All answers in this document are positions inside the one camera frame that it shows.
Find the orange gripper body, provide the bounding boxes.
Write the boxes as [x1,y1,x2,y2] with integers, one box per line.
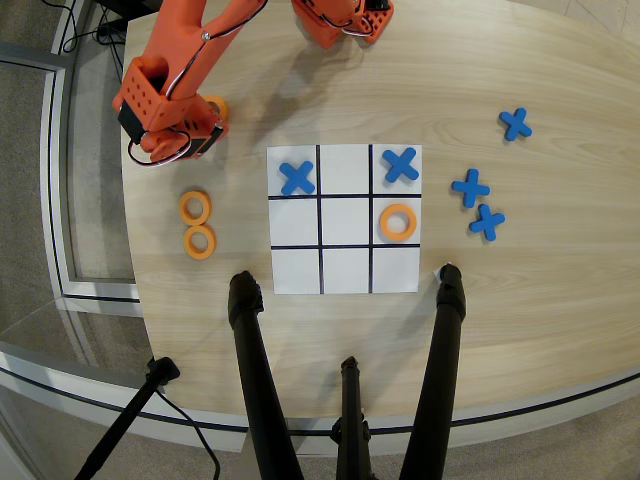
[111,55,230,164]

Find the orange foam ring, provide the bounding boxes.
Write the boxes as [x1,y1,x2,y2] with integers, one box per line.
[178,190,214,227]
[203,95,231,122]
[182,224,218,261]
[379,203,418,244]

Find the blue foam cross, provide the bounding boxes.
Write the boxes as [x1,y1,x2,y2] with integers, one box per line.
[497,107,534,143]
[468,203,507,243]
[279,160,317,197]
[382,146,420,184]
[451,168,492,209]

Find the white tic-tac-toe grid sheet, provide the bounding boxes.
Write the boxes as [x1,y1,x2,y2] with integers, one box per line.
[266,144,424,296]

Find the slim black stand leg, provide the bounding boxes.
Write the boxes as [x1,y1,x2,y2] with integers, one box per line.
[73,356,181,480]

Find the thin black tripod leg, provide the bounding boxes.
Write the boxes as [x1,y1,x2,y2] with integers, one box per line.
[329,355,375,480]

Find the white arm wire bundle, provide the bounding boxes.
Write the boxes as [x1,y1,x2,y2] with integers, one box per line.
[126,19,261,167]

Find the black floor cables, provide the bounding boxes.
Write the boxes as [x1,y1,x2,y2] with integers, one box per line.
[58,0,127,57]

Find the grey metal window frame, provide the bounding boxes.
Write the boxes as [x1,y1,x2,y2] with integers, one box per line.
[0,42,144,317]

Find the black cable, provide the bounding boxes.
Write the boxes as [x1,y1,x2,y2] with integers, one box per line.
[154,388,222,480]

